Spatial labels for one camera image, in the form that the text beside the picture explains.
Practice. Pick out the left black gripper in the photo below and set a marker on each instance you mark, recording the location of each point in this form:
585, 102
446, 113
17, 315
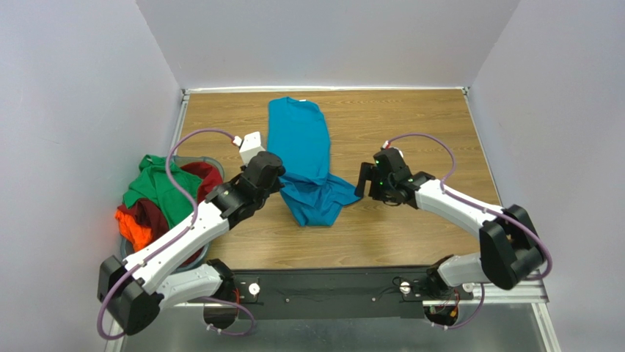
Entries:
272, 181

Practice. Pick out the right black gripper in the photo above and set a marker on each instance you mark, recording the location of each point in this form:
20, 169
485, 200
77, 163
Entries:
366, 180

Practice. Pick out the blue t shirt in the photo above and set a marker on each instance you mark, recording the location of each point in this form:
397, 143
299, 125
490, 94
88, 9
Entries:
298, 134

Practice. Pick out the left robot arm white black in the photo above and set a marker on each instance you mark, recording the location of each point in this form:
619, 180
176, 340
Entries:
134, 290

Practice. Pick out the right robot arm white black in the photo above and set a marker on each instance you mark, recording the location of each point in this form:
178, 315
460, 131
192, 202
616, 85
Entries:
508, 246

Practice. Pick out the dark red t shirt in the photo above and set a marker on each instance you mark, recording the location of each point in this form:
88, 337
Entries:
205, 176

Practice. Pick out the grey laundry basket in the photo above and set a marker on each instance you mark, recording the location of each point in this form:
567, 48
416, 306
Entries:
205, 163

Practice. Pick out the green t shirt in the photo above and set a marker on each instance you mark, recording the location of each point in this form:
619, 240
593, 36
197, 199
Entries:
154, 184

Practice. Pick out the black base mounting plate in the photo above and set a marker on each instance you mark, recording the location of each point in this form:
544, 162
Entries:
339, 293

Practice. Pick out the orange t shirt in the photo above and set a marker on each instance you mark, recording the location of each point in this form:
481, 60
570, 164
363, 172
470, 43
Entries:
137, 235

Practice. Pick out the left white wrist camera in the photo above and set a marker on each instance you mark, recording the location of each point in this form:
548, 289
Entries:
249, 146

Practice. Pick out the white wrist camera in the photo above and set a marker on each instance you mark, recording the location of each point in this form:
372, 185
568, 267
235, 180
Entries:
249, 146
388, 145

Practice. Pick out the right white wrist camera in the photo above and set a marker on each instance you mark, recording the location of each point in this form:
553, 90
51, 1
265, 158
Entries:
388, 145

